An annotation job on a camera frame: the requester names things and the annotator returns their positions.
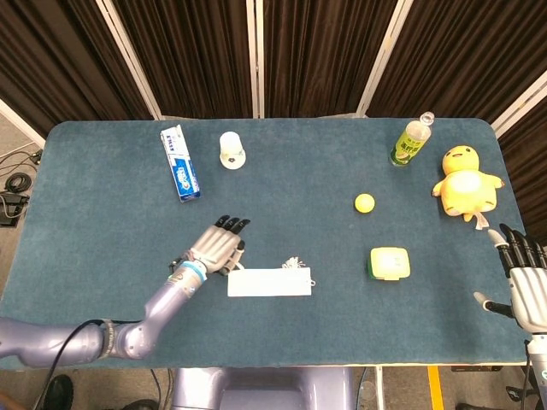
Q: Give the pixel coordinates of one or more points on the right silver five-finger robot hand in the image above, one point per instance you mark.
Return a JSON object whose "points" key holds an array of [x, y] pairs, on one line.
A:
{"points": [[530, 294]]}

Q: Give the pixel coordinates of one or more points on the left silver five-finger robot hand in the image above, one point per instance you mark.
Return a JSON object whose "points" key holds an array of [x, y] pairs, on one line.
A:
{"points": [[213, 250]]}

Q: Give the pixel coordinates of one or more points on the white paper bookmark with tassel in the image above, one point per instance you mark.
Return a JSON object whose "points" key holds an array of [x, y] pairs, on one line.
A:
{"points": [[269, 284]]}

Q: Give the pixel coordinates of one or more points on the blue white toothpaste box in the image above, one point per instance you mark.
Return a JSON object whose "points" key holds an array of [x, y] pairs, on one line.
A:
{"points": [[184, 175]]}

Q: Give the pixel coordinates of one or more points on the white small cup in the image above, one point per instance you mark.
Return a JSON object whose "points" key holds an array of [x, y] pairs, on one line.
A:
{"points": [[232, 149]]}

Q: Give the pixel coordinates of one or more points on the brown curtain screen panel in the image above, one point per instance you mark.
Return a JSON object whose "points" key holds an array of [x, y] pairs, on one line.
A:
{"points": [[461, 51], [55, 55], [530, 171], [325, 55], [188, 55]]}

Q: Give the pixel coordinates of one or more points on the yellow plush duck toy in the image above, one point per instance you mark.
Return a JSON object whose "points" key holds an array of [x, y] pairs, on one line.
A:
{"points": [[463, 188]]}

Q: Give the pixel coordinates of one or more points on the green box with yellow lid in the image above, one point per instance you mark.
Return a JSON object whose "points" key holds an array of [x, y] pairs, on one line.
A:
{"points": [[389, 264]]}

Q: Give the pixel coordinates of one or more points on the purple robot torso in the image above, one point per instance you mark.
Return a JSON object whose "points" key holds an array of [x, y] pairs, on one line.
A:
{"points": [[265, 388]]}

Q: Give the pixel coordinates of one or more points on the yellow ball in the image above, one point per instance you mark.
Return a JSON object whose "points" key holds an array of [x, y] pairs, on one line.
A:
{"points": [[365, 203]]}

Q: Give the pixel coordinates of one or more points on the black shoe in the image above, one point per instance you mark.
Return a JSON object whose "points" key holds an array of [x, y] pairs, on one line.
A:
{"points": [[139, 405], [59, 393]]}

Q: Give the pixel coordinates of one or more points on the white table leg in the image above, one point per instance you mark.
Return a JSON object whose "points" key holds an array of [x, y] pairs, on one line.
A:
{"points": [[379, 388]]}

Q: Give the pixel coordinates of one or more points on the green label tea bottle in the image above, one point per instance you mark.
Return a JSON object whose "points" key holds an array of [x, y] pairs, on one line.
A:
{"points": [[408, 147]]}

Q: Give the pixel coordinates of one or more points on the black power adapter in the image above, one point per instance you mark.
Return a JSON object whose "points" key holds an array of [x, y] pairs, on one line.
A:
{"points": [[10, 207]]}

